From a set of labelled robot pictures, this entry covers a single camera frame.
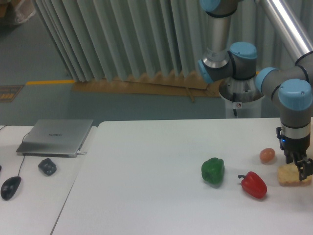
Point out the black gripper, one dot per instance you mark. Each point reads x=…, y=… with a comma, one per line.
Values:
x=299, y=147

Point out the toasted bread slice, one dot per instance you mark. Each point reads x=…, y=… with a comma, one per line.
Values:
x=288, y=176

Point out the black computer mouse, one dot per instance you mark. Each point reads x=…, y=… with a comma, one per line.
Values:
x=9, y=187

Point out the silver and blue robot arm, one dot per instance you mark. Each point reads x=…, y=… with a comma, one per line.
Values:
x=290, y=90

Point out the brown egg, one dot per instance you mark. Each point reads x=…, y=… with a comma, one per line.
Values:
x=267, y=155

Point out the red bell pepper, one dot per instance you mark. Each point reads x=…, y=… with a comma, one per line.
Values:
x=253, y=184

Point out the green bell pepper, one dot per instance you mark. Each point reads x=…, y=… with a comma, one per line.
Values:
x=212, y=171

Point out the brown cardboard sheet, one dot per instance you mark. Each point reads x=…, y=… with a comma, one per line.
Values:
x=191, y=86

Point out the white usb dongle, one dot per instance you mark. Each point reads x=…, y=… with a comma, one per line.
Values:
x=81, y=153

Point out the pale green curtain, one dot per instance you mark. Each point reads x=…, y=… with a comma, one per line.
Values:
x=158, y=40

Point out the silver laptop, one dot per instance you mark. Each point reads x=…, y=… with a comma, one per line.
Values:
x=55, y=138

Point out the yellow floor tape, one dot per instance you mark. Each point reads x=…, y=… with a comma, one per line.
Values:
x=50, y=82

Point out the small black controller puck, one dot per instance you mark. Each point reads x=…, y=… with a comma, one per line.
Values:
x=47, y=167

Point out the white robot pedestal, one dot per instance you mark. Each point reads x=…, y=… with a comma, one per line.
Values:
x=240, y=104

